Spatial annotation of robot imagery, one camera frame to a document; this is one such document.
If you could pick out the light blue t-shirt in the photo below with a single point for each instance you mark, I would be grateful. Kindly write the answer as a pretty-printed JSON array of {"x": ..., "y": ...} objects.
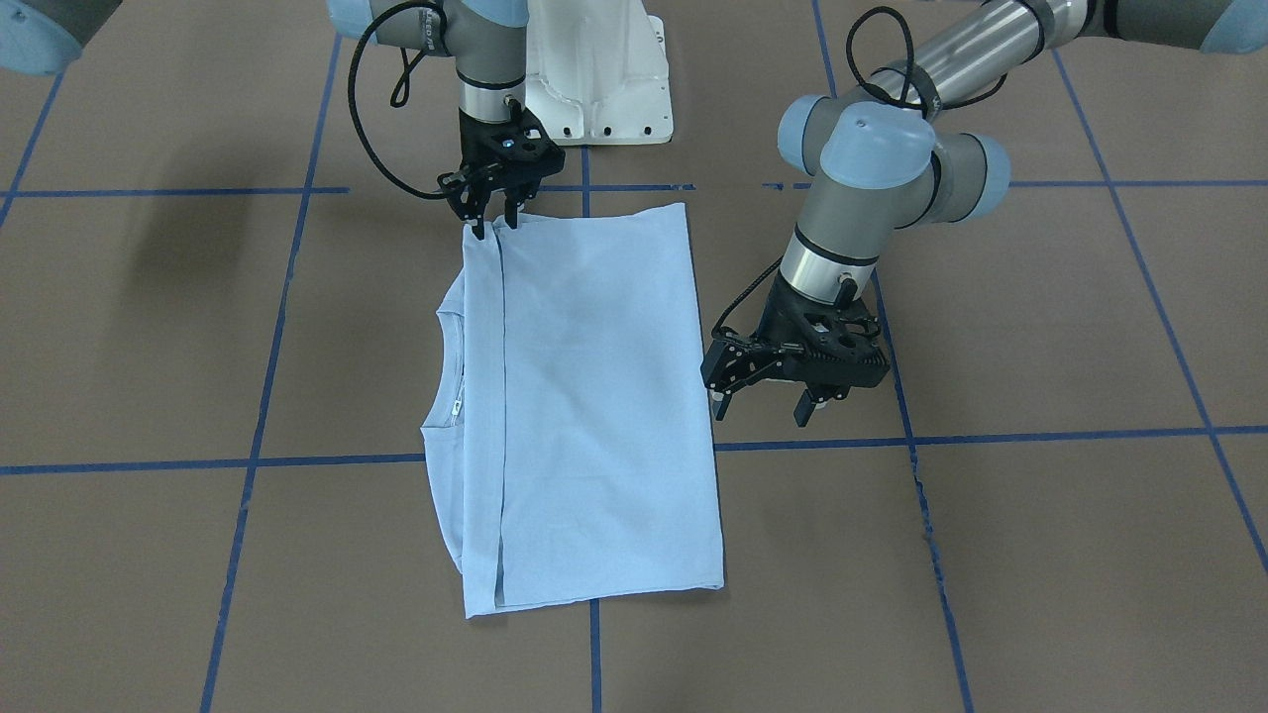
[{"x": 569, "y": 449}]

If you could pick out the blue tape line crosswise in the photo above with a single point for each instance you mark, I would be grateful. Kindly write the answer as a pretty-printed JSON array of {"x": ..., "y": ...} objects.
[{"x": 176, "y": 465}]

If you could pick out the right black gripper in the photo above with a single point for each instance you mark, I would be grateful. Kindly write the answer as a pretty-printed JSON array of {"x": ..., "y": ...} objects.
[{"x": 477, "y": 152}]

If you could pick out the brown paper table cover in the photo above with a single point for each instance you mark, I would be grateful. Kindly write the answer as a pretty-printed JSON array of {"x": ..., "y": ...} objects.
[{"x": 199, "y": 262}]

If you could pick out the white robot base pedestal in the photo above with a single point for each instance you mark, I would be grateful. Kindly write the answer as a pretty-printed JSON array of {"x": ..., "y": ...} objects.
[{"x": 598, "y": 73}]

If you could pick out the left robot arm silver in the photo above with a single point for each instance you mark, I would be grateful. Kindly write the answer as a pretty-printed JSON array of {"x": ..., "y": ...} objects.
[{"x": 877, "y": 166}]

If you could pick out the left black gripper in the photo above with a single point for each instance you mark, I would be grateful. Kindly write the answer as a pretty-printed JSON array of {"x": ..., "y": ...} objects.
[{"x": 774, "y": 319}]

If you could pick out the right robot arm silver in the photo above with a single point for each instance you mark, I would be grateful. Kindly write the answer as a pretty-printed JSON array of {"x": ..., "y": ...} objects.
[{"x": 487, "y": 40}]

